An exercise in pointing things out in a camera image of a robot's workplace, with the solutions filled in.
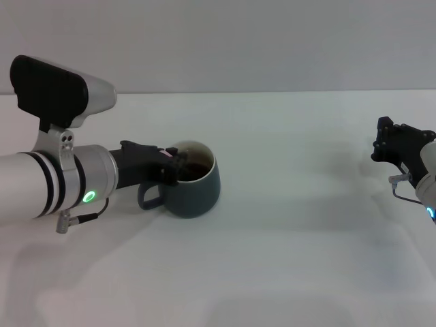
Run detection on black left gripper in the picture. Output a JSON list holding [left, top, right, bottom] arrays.
[[108, 140, 188, 190]]

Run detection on gripper cable with plug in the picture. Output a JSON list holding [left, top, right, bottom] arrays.
[[389, 172, 426, 204], [56, 197, 110, 234]]

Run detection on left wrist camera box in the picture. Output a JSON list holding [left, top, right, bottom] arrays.
[[9, 55, 116, 129]]

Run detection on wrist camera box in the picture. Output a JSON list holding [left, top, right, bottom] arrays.
[[9, 55, 116, 129], [420, 138, 436, 168]]

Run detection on silver camera mount bracket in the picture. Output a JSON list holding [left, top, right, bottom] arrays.
[[35, 124, 78, 171]]

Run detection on dark coffee liquid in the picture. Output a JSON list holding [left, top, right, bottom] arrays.
[[180, 155, 214, 181]]

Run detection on right gripper cable with plug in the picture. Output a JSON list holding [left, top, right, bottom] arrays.
[[389, 172, 426, 204]]

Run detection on left gripper cable with plug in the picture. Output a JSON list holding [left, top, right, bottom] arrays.
[[56, 197, 110, 234]]

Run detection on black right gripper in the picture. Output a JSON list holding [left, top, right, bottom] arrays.
[[371, 116, 436, 178]]

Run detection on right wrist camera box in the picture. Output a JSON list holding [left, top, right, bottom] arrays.
[[420, 138, 436, 168]]

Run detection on grey ceramic mug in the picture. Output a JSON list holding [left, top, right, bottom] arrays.
[[137, 139, 221, 219]]

